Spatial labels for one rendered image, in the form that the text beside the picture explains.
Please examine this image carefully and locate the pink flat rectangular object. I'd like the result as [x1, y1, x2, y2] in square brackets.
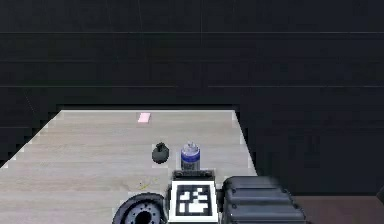
[137, 112, 152, 124]

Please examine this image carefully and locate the blue and white spray can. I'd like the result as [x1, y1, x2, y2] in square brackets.
[180, 140, 201, 171]

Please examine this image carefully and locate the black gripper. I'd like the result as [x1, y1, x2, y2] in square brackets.
[112, 192, 169, 224]

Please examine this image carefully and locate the dark round lumpy object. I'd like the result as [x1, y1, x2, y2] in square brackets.
[151, 142, 170, 165]

